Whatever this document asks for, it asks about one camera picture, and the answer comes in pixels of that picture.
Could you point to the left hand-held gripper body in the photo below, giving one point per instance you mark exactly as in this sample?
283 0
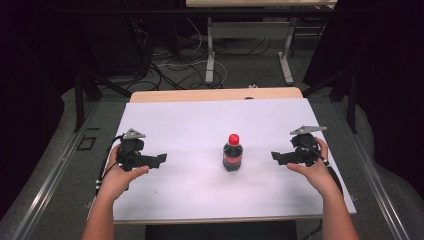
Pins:
131 155

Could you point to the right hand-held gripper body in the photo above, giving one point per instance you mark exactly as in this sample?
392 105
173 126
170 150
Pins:
305 150

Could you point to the dark soda bottle red label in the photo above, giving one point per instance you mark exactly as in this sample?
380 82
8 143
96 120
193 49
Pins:
232 158

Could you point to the red bottle cap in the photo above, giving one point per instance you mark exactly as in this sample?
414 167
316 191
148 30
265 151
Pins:
234 139

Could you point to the person's right hand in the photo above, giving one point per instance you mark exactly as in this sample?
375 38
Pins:
316 175

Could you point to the person's left hand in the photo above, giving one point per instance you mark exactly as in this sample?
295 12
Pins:
116 180

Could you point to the white table mat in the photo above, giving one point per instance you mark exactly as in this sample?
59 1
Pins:
200 126

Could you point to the black metal stand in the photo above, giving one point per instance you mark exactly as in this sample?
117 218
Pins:
79 100
351 100

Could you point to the small white plug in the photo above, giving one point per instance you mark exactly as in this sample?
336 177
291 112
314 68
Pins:
252 86

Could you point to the wooden table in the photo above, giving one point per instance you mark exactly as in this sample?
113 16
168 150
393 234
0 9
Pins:
213 94

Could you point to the person's dark clothing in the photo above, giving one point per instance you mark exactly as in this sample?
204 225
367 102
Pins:
220 231

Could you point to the desk with white legs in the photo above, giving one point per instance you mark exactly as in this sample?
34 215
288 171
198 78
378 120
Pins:
248 30

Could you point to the aluminium floor rail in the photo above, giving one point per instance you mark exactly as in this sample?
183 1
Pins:
50 180
376 186

